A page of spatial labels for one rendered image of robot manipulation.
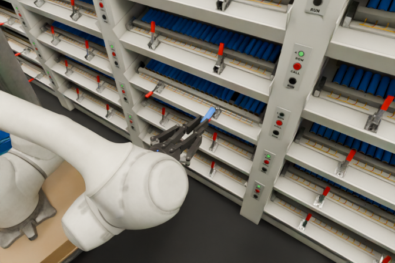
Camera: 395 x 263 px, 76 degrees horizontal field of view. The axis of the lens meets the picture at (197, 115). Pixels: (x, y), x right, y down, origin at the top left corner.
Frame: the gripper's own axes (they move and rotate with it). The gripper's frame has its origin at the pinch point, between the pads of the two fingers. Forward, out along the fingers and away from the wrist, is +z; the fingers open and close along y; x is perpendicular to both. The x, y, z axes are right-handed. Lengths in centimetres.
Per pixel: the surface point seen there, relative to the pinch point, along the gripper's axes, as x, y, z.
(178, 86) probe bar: -3.9, -21.6, 19.9
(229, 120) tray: -7.5, 2.4, 18.2
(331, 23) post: 33.5, 23.3, 9.5
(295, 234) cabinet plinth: -58, 40, 27
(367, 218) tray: -25, 55, 23
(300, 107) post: 10.7, 23.4, 12.9
